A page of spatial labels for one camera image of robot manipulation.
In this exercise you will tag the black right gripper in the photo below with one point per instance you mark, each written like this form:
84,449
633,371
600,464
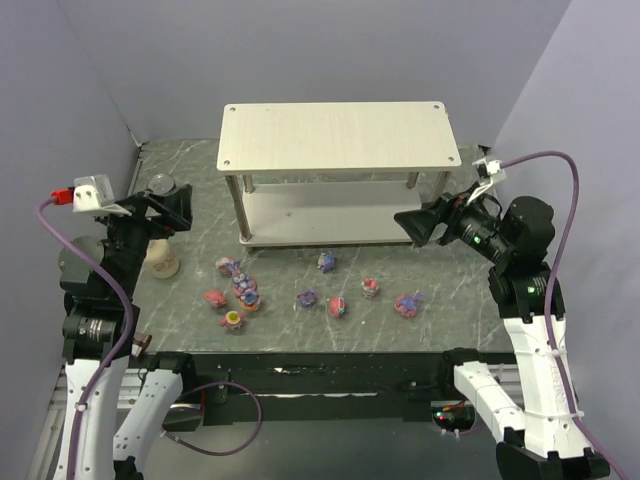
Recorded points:
447,223

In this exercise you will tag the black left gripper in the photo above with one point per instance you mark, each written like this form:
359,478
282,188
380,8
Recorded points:
151,209

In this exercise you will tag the red bunny ear toy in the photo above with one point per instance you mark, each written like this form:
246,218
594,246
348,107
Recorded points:
370,287

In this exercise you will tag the pink toy yellow hat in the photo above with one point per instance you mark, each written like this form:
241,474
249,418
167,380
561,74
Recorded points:
233,320

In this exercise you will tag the pink blue goggles toy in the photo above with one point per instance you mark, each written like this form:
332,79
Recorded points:
336,306

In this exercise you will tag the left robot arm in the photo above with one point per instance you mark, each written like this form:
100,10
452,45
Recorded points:
98,278

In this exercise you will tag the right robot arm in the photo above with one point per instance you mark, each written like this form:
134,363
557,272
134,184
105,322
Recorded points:
538,438

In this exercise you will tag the white two-tier shelf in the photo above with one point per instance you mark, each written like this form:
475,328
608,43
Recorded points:
310,174

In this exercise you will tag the dark soda can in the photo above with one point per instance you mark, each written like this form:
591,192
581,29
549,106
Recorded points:
161,184

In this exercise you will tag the beige pump lotion bottle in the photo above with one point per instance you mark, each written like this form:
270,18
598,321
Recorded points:
160,260

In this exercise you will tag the pink white toy top-left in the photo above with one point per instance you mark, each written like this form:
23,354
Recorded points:
227,265

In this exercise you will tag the pink purple lying toy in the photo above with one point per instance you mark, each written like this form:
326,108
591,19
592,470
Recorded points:
407,305

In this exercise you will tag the purple spotted toy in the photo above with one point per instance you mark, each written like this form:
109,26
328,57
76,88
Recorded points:
241,282

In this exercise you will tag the orange base purple toy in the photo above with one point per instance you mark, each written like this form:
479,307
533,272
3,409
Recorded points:
250,300

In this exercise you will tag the purple white standing toy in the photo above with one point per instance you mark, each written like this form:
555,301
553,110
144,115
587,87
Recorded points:
326,262

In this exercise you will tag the purple toy centre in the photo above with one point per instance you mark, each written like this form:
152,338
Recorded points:
307,298

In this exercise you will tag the small electronics board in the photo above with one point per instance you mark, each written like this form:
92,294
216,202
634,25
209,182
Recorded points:
459,417

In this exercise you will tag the black front base bar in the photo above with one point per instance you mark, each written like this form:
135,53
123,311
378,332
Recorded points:
241,387

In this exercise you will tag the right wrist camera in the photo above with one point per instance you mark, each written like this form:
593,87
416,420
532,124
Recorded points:
490,173

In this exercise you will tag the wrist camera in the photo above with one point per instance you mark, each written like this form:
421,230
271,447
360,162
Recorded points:
90,195
490,173

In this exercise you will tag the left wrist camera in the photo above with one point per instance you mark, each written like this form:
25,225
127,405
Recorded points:
90,195

